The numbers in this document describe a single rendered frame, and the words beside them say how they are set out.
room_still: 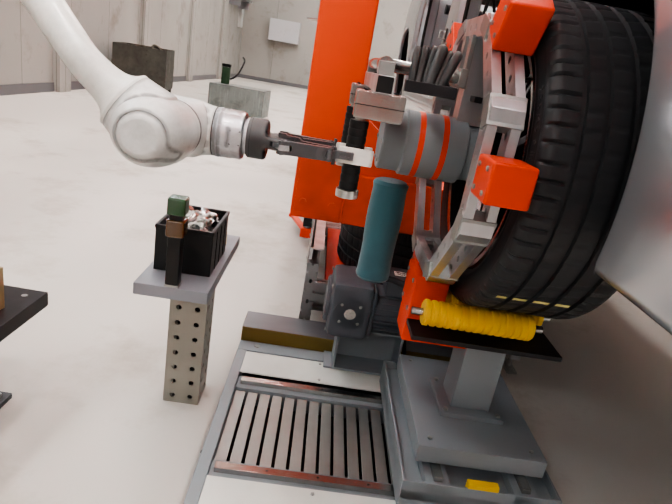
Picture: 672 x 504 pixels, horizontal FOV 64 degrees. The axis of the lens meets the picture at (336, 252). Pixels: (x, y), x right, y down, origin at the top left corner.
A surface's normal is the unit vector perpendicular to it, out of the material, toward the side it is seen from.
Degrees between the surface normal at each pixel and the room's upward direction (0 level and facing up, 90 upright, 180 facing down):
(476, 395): 90
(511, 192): 90
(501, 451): 0
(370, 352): 90
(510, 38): 125
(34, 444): 0
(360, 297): 90
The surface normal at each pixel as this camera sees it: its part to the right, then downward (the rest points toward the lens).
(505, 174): 0.00, 0.33
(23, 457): 0.17, -0.93
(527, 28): -0.10, 0.80
